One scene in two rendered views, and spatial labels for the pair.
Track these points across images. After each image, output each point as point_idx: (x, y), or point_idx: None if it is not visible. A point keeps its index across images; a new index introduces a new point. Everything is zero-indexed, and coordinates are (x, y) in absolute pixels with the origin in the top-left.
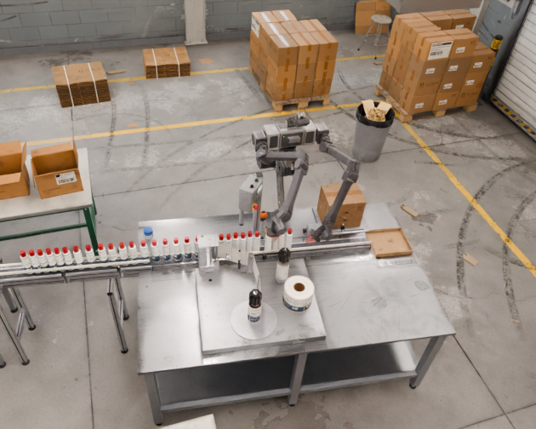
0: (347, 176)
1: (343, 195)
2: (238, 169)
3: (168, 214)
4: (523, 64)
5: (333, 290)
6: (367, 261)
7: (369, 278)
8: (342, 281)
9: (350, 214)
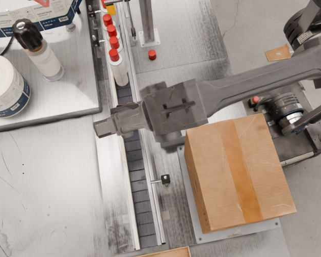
0: (145, 94)
1: (130, 116)
2: None
3: (299, 4)
4: None
5: (34, 161)
6: (103, 240)
7: (58, 237)
8: (55, 181)
9: (198, 198)
